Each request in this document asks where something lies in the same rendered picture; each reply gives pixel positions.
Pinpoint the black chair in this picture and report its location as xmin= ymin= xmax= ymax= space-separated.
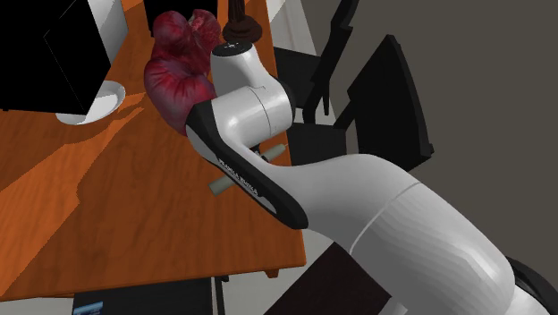
xmin=286 ymin=33 xmax=435 ymax=174
xmin=272 ymin=0 xmax=363 ymax=124

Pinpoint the grey-beige cylinder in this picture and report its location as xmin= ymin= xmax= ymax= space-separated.
xmin=207 ymin=143 xmax=289 ymax=197

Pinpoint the red boxing gloves pair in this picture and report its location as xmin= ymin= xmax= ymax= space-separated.
xmin=143 ymin=9 xmax=223 ymax=137

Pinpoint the orange wooden desk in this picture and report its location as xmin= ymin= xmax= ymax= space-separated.
xmin=0 ymin=0 xmax=307 ymax=303

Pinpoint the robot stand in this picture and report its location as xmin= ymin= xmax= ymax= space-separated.
xmin=263 ymin=242 xmax=393 ymax=315

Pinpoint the dark brown figure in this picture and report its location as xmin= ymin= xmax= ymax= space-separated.
xmin=221 ymin=0 xmax=264 ymax=44

